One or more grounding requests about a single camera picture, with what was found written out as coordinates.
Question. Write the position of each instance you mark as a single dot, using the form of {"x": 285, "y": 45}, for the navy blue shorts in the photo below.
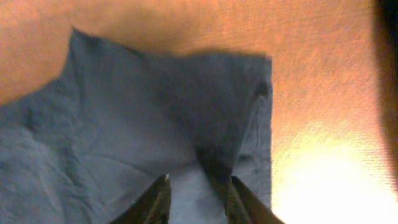
{"x": 85, "y": 147}

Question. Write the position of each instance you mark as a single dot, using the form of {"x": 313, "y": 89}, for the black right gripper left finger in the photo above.
{"x": 152, "y": 207}

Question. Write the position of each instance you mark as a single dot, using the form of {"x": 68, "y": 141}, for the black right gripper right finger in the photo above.
{"x": 243, "y": 207}

